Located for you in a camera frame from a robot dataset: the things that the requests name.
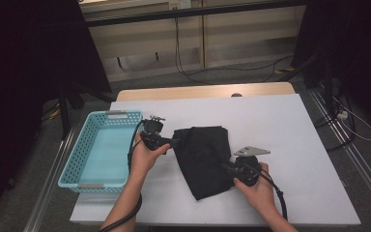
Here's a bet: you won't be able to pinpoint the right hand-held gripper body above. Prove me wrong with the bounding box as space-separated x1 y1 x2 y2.
233 146 271 187

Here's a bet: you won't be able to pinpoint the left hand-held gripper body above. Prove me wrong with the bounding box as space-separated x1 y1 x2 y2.
140 115 170 152

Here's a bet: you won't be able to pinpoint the black shorts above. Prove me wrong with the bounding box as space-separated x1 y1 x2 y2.
172 126 236 201

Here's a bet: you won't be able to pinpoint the light blue plastic basket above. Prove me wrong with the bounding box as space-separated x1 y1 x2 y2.
57 109 146 194

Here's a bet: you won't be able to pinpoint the person's left hand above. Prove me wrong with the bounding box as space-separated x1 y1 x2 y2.
129 133 172 180

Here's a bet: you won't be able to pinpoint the person's right hand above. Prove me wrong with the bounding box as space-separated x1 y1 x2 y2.
233 162 276 214

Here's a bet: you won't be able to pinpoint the wooden table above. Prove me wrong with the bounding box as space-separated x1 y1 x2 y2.
115 81 297 102

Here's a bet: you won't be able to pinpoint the white table cover sheet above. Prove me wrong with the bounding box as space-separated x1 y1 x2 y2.
70 93 361 226

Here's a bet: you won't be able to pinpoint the black tripod stand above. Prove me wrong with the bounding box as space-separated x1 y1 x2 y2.
57 80 117 141
278 52 336 114

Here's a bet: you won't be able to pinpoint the beige cabinet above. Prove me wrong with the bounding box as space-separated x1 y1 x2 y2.
78 0 307 83

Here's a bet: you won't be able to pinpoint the black horizontal bar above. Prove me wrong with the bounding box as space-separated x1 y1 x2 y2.
85 0 307 28

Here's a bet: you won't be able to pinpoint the black curtain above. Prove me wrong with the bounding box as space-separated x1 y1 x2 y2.
0 0 112 223
291 0 371 133

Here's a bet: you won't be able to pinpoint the right hand-held gripper black cable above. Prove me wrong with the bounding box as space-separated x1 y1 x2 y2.
254 167 289 221

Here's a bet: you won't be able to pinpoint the hand-held gripper black cable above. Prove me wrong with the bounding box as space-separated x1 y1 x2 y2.
99 119 146 232
254 167 289 221

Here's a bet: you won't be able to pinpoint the left hand-held gripper black cable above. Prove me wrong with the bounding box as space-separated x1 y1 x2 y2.
99 119 146 232

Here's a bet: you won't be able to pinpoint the black hanging wall cable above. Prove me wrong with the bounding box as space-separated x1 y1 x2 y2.
173 15 294 86

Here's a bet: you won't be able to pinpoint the yellow floor cable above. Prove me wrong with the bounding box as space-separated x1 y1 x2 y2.
43 102 61 122

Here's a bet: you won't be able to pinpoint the black floor cable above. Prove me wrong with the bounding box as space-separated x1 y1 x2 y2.
313 93 357 153

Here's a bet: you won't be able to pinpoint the aluminium floor rail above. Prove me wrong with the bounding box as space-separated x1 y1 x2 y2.
22 125 76 232
308 88 371 220

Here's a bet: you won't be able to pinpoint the white floor cable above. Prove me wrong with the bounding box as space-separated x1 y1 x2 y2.
332 96 371 142

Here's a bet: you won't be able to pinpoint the white wall socket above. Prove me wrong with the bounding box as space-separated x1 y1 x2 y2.
168 0 192 10

